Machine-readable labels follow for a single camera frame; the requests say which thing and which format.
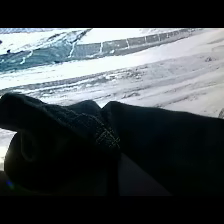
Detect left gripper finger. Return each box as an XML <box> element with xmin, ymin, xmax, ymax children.
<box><xmin>118</xmin><ymin>153</ymin><xmax>173</xmax><ymax>197</ymax></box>

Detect black pants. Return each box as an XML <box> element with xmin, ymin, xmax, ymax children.
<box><xmin>0</xmin><ymin>92</ymin><xmax>224</xmax><ymax>197</ymax></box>

